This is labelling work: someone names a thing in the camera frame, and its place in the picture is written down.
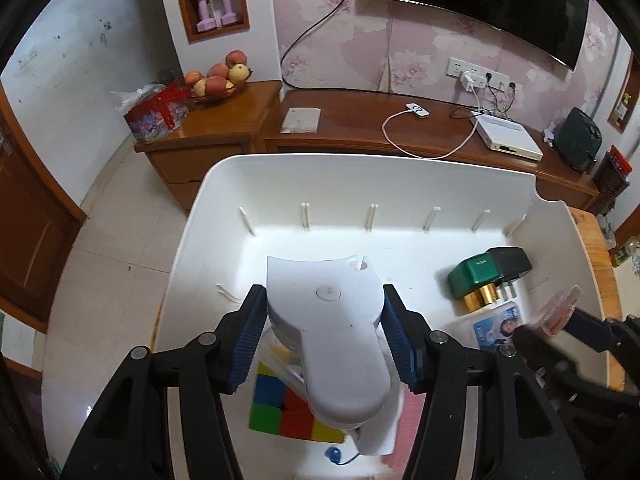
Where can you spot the multicoloured puzzle cube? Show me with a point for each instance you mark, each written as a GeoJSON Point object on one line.
{"type": "Point", "coordinates": [272, 410]}

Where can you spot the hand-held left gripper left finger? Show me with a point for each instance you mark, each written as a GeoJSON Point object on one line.
{"type": "Point", "coordinates": [247, 345]}

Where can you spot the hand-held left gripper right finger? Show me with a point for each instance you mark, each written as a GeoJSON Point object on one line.
{"type": "Point", "coordinates": [400, 350]}

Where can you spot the white plug charger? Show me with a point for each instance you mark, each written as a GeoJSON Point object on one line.
{"type": "Point", "coordinates": [468, 82]}

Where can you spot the off-white plastic case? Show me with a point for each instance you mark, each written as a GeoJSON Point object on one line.
{"type": "Point", "coordinates": [340, 340]}

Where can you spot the wooden television cabinet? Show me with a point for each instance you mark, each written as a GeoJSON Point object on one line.
{"type": "Point", "coordinates": [350, 132]}

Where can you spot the white wall socket strip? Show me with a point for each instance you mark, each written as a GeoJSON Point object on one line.
{"type": "Point", "coordinates": [477, 67]}

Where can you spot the pink dumbbell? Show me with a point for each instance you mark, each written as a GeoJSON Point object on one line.
{"type": "Point", "coordinates": [202, 10]}
{"type": "Point", "coordinates": [226, 2]}

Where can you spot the fruit bowl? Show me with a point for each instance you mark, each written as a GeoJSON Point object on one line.
{"type": "Point", "coordinates": [220, 97]}

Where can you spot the small blue round object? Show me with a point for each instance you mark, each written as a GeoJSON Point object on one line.
{"type": "Point", "coordinates": [333, 455]}

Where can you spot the white set-top box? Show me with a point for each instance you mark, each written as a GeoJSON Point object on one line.
{"type": "Point", "coordinates": [507, 135]}

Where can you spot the red gift box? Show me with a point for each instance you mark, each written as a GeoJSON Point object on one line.
{"type": "Point", "coordinates": [157, 117]}

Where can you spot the blue printed packet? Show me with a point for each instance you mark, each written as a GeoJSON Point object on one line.
{"type": "Point", "coordinates": [497, 327]}

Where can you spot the black speaker box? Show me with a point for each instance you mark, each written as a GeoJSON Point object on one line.
{"type": "Point", "coordinates": [577, 140]}

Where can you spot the white storage box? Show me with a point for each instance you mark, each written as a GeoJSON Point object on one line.
{"type": "Point", "coordinates": [350, 240]}

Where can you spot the green and gold bottle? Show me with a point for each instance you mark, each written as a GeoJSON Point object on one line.
{"type": "Point", "coordinates": [472, 280]}

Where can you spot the wooden wall niche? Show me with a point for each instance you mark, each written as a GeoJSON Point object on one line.
{"type": "Point", "coordinates": [182, 10]}

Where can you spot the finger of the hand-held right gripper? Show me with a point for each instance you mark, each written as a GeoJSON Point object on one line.
{"type": "Point", "coordinates": [592, 330]}
{"type": "Point", "coordinates": [535, 347]}

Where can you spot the wooden wall frame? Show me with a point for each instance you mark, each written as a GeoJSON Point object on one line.
{"type": "Point", "coordinates": [624, 100]}

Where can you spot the bowl of apples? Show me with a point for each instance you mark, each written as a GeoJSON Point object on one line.
{"type": "Point", "coordinates": [217, 80]}

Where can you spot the dark jar with red lid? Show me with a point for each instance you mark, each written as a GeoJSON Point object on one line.
{"type": "Point", "coordinates": [610, 180]}

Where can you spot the black power adapter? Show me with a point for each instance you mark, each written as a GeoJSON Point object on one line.
{"type": "Point", "coordinates": [510, 265]}

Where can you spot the wooden door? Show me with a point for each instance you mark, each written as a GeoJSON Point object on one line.
{"type": "Point", "coordinates": [30, 220]}

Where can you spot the grey paper pad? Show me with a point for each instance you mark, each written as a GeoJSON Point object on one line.
{"type": "Point", "coordinates": [300, 120]}

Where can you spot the white plastic bag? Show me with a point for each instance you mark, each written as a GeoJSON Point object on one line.
{"type": "Point", "coordinates": [135, 97]}

